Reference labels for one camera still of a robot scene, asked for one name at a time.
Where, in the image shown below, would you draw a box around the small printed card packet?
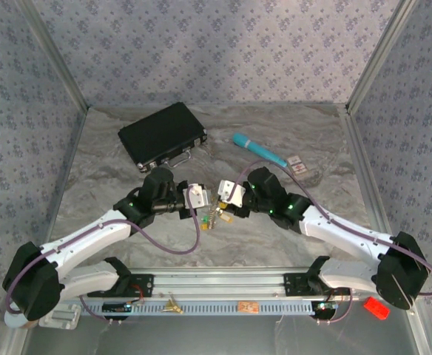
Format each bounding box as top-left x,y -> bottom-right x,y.
286,155 -> 310,179

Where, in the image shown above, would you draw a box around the orange printed card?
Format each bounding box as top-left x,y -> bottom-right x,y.
237,300 -> 260,315

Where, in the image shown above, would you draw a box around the grey slotted cable duct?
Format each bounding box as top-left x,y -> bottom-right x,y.
81,298 -> 335,317

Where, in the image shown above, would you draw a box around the silver chain keyring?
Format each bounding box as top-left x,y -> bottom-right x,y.
204,205 -> 219,232

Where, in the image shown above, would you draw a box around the aluminium frame side rail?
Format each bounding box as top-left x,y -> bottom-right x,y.
16,106 -> 91,355
340,105 -> 432,355

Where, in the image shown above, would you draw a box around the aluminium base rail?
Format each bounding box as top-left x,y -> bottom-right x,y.
78,266 -> 372,301

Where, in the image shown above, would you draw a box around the teal pen-shaped tool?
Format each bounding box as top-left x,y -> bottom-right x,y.
232,132 -> 288,168

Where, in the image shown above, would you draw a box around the aluminium frame post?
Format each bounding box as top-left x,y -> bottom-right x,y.
15,0 -> 91,112
345,0 -> 420,114

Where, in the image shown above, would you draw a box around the grey metal clamp bracket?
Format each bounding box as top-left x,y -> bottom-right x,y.
38,305 -> 81,330

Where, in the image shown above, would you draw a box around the red plastic block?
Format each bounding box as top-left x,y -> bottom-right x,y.
362,296 -> 391,320

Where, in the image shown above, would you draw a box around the black briefcase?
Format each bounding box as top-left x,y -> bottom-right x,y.
118,101 -> 209,174

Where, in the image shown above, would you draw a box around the brass keys bunch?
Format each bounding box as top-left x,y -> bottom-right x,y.
160,294 -> 184,315

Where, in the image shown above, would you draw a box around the small black circuit board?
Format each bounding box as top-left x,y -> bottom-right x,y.
314,301 -> 337,315
102,301 -> 132,314

